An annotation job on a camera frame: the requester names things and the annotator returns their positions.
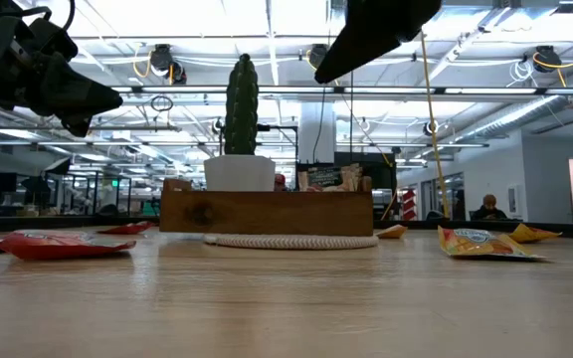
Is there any round woven rope placemat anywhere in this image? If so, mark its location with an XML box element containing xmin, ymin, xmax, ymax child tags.
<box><xmin>203</xmin><ymin>233</ymin><xmax>380</xmax><ymax>251</ymax></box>

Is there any white hexagonal plant pot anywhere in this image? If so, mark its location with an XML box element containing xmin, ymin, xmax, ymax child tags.
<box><xmin>203</xmin><ymin>154</ymin><xmax>278</xmax><ymax>193</ymax></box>

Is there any long ceiling light rail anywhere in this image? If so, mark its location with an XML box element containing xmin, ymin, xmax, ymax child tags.
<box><xmin>97</xmin><ymin>85</ymin><xmax>573</xmax><ymax>96</ymax></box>

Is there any silver air duct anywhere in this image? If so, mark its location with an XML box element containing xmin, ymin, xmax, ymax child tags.
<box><xmin>463</xmin><ymin>59</ymin><xmax>573</xmax><ymax>141</ymax></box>

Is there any black hanging power cable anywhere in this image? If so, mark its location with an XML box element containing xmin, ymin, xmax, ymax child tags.
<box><xmin>348</xmin><ymin>67</ymin><xmax>355</xmax><ymax>150</ymax></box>

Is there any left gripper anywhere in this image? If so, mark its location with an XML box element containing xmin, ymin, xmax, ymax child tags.
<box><xmin>0</xmin><ymin>0</ymin><xmax>123</xmax><ymax>138</ymax></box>

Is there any red white striped post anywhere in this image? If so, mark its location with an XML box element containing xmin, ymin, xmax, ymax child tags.
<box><xmin>402</xmin><ymin>187</ymin><xmax>418</xmax><ymax>222</ymax></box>

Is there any black ceiling cable reel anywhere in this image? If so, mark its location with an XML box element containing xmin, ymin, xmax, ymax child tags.
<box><xmin>307</xmin><ymin>43</ymin><xmax>330</xmax><ymax>72</ymax></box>
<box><xmin>147</xmin><ymin>43</ymin><xmax>188</xmax><ymax>86</ymax></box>
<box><xmin>532</xmin><ymin>45</ymin><xmax>562</xmax><ymax>75</ymax></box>

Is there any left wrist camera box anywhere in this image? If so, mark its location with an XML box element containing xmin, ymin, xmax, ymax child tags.
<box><xmin>27</xmin><ymin>18</ymin><xmax>80</xmax><ymax>65</ymax></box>

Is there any white building column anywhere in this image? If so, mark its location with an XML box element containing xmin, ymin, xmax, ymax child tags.
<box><xmin>297</xmin><ymin>101</ymin><xmax>338</xmax><ymax>165</ymax></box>

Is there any yellow cable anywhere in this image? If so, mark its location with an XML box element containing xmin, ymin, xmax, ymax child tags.
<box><xmin>418</xmin><ymin>30</ymin><xmax>451</xmax><ymax>220</ymax></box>

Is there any green cactus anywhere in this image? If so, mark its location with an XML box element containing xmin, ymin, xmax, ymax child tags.
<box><xmin>223</xmin><ymin>53</ymin><xmax>261</xmax><ymax>156</ymax></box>

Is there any wooden three-compartment tray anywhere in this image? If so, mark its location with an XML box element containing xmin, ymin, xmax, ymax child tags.
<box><xmin>159</xmin><ymin>175</ymin><xmax>375</xmax><ymax>238</ymax></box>

